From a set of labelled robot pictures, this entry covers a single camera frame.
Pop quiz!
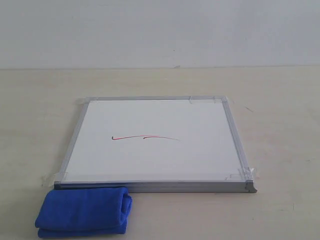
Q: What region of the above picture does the clear tape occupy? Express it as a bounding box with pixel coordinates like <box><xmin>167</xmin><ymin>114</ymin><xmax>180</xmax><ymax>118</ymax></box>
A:
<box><xmin>224</xmin><ymin>167</ymin><xmax>257</xmax><ymax>182</ymax></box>
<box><xmin>75</xmin><ymin>97</ymin><xmax>98</xmax><ymax>105</ymax></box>
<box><xmin>41</xmin><ymin>172</ymin><xmax>67</xmax><ymax>188</ymax></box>
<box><xmin>188</xmin><ymin>95</ymin><xmax>228</xmax><ymax>104</ymax></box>

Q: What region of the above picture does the clear tape back left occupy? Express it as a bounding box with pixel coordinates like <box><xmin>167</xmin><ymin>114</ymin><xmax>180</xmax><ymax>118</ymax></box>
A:
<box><xmin>75</xmin><ymin>97</ymin><xmax>98</xmax><ymax>105</ymax></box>

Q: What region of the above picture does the clear tape front right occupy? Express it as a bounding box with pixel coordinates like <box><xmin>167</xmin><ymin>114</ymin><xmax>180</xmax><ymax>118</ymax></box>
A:
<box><xmin>224</xmin><ymin>167</ymin><xmax>257</xmax><ymax>182</ymax></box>

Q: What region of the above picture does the clear tape front left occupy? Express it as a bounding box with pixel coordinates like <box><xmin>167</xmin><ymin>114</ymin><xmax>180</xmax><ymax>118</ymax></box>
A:
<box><xmin>41</xmin><ymin>172</ymin><xmax>67</xmax><ymax>188</ymax></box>

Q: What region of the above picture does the white dry-erase board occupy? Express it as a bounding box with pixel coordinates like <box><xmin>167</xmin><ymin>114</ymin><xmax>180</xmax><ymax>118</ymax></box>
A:
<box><xmin>54</xmin><ymin>96</ymin><xmax>257</xmax><ymax>193</ymax></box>

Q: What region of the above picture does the clear tape back right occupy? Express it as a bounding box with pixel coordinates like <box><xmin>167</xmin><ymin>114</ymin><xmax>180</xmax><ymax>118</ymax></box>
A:
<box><xmin>188</xmin><ymin>95</ymin><xmax>228</xmax><ymax>104</ymax></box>

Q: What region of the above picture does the blue microfiber cloth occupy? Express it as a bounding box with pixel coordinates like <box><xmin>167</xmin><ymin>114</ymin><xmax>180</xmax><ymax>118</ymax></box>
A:
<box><xmin>35</xmin><ymin>187</ymin><xmax>133</xmax><ymax>239</ymax></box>

